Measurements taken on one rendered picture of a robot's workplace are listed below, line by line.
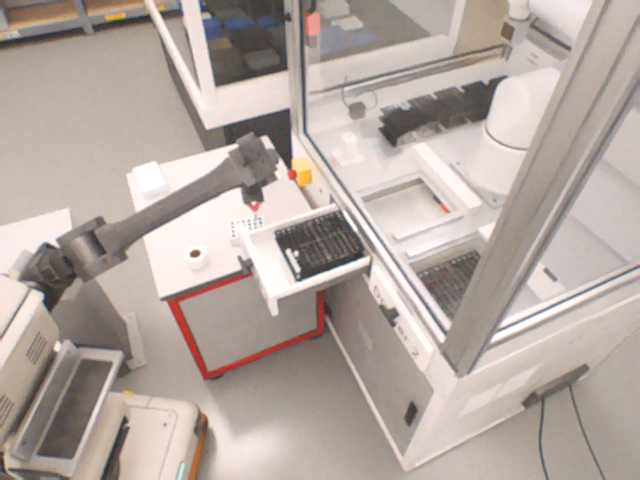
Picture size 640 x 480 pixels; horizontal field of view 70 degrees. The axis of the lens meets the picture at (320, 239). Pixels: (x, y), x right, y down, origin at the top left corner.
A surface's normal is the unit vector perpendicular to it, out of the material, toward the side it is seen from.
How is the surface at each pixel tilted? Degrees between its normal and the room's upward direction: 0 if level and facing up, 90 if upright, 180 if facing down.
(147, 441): 0
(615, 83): 90
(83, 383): 0
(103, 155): 0
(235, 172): 52
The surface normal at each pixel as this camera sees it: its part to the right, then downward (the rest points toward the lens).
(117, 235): 0.00, 0.21
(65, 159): 0.00, -0.64
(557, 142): -0.91, 0.32
